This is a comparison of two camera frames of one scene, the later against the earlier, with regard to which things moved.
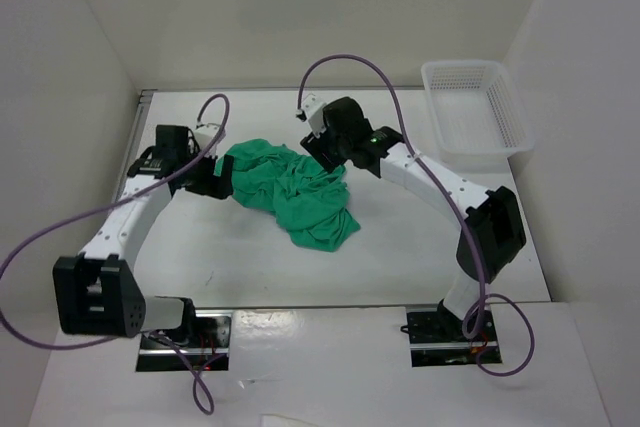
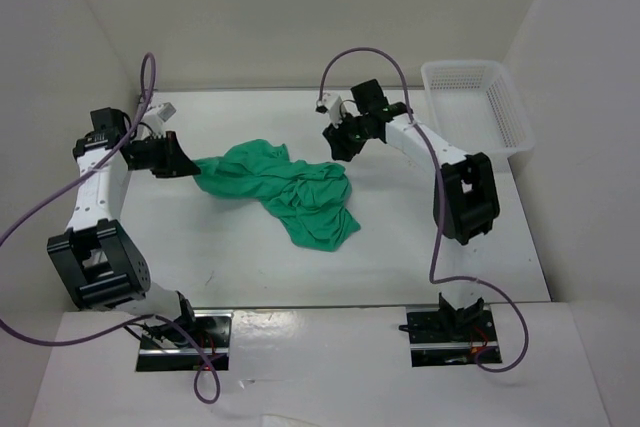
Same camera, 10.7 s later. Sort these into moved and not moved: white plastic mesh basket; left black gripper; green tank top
Moved: left black gripper
Not moved: white plastic mesh basket; green tank top
